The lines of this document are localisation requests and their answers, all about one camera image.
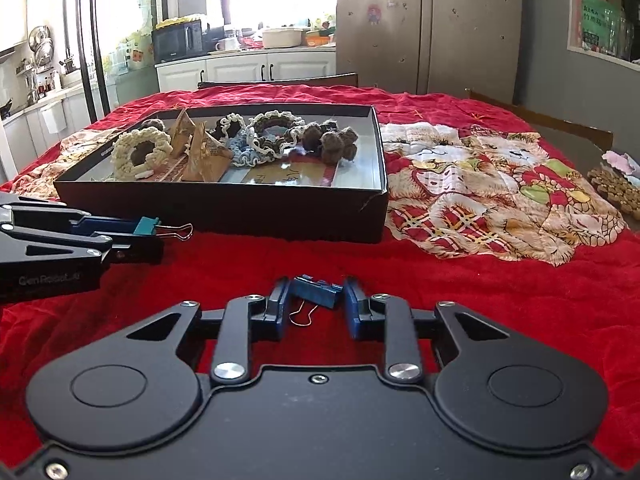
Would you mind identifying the teal binder clip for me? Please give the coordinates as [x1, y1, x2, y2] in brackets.
[134, 217, 194, 242]

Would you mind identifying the blue binder clip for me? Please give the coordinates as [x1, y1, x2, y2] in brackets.
[288, 275, 344, 327]

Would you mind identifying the cream knitted scrunchie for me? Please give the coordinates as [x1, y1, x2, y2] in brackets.
[111, 127, 172, 181]

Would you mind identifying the light blue knitted scrunchie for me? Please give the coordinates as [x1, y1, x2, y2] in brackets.
[228, 131, 274, 168]

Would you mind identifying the brown white-edged scrunchie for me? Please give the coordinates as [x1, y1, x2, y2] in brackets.
[246, 110, 306, 160]

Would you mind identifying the brown fuzzy hair claw small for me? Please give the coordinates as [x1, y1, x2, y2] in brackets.
[320, 127, 358, 166]

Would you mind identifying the black white-edged scrunchie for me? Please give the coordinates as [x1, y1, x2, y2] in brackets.
[213, 113, 246, 142]

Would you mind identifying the black shallow cardboard box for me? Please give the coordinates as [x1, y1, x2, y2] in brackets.
[54, 102, 388, 243]

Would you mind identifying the colourful booklet in box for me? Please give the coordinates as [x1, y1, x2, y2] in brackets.
[140, 155, 336, 186]

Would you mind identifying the white kitchen cabinet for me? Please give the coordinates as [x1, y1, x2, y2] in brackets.
[155, 46, 336, 92]

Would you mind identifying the black microwave oven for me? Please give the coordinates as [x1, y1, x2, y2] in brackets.
[152, 20, 204, 64]

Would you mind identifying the red quilted bedspread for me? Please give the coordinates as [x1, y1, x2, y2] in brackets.
[1, 84, 639, 469]

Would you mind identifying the dark wooden chair back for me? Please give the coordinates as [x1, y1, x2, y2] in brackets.
[198, 73, 359, 90]

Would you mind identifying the cream plastic basin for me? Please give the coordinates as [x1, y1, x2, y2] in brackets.
[262, 27, 308, 49]

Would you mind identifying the brown beaded mat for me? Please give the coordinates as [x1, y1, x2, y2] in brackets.
[587, 168, 640, 220]

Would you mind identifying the stainless steel refrigerator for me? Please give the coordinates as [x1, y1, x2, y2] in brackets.
[335, 0, 522, 102]

